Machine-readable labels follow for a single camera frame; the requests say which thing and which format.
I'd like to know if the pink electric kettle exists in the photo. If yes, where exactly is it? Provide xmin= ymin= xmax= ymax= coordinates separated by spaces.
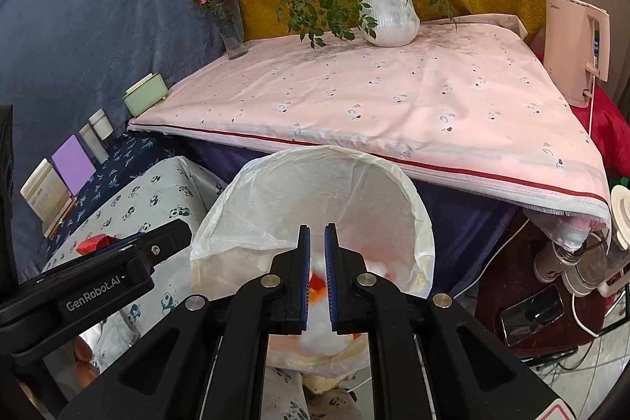
xmin=543 ymin=0 xmax=611 ymax=108

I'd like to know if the pale green box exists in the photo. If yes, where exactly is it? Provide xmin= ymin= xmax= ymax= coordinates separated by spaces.
xmin=123 ymin=73 xmax=169 ymax=117

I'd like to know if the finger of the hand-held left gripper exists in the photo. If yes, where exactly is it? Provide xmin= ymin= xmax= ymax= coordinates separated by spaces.
xmin=103 ymin=219 xmax=194 ymax=274

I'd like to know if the brown edged book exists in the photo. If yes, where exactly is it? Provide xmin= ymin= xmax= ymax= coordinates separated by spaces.
xmin=42 ymin=196 xmax=78 ymax=240

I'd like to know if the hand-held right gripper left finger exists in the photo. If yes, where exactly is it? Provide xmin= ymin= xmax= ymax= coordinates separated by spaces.
xmin=59 ymin=226 xmax=312 ymax=420

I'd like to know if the cream printed box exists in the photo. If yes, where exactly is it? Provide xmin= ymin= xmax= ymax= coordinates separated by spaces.
xmin=20 ymin=158 xmax=70 ymax=222

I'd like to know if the dark purple cloth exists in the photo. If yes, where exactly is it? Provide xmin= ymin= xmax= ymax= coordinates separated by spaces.
xmin=187 ymin=139 xmax=519 ymax=299

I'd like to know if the navy leaf print cloth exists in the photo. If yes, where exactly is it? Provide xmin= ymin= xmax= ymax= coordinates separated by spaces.
xmin=59 ymin=132 xmax=190 ymax=236

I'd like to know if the white round disc stand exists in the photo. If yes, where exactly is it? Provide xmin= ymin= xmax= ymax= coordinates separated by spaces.
xmin=609 ymin=184 xmax=630 ymax=252

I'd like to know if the person's left hand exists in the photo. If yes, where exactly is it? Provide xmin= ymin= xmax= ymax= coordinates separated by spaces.
xmin=73 ymin=335 xmax=103 ymax=387

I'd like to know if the panda print cloth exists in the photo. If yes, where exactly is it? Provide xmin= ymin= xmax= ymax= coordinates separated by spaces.
xmin=42 ymin=155 xmax=232 ymax=372

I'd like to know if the black smartphone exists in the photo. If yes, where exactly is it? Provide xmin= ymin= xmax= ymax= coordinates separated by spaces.
xmin=499 ymin=284 xmax=565 ymax=347

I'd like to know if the dark maroon cloth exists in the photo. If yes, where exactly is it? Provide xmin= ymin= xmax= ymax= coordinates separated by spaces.
xmin=475 ymin=207 xmax=630 ymax=353

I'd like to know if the red paper packet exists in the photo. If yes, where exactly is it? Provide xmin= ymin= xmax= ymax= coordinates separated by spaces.
xmin=78 ymin=234 xmax=121 ymax=256

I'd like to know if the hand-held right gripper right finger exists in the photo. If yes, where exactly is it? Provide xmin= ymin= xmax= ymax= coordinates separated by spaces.
xmin=325 ymin=224 xmax=576 ymax=420

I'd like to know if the glass vase with pink flowers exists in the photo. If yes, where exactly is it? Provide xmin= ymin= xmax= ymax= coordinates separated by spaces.
xmin=189 ymin=0 xmax=249 ymax=59

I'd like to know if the red cloth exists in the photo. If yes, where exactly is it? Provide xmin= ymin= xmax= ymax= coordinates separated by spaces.
xmin=586 ymin=84 xmax=630 ymax=179

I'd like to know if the white and pink tube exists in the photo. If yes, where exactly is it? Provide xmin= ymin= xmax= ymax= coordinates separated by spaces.
xmin=79 ymin=124 xmax=109 ymax=165

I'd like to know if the purple box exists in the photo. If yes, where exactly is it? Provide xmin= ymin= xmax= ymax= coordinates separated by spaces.
xmin=52 ymin=135 xmax=97 ymax=196

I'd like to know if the orange red wrapper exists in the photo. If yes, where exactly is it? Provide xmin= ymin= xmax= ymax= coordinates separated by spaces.
xmin=309 ymin=271 xmax=328 ymax=303

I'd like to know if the pink printed table cloth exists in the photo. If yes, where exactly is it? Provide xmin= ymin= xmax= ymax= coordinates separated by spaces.
xmin=128 ymin=14 xmax=611 ymax=244

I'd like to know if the white plastic trash bag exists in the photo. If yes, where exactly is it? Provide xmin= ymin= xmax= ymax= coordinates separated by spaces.
xmin=189 ymin=145 xmax=436 ymax=376

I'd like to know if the blue grey backdrop cloth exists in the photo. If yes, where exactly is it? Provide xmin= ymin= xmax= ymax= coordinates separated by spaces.
xmin=0 ymin=0 xmax=232 ymax=263

